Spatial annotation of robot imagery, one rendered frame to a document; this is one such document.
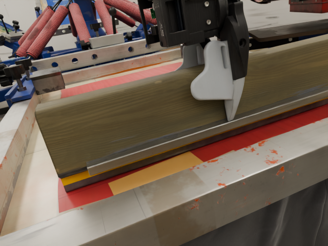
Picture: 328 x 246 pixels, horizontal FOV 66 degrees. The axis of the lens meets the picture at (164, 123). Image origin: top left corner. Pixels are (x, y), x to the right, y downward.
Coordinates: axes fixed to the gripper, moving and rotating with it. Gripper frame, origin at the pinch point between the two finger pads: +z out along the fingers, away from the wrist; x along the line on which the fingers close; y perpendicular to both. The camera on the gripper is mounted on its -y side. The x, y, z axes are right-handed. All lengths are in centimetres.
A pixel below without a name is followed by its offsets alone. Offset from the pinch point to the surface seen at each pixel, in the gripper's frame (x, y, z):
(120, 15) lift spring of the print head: -150, -22, -17
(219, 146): 1.4, 2.0, 4.8
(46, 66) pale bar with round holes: -69, 24, -4
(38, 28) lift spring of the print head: -122, 26, -18
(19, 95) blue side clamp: -36.7, 28.7, -1.4
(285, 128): 2.5, -7.3, 5.0
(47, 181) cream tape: -3.7, 22.8, 4.1
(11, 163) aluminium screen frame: -7.2, 26.5, 1.9
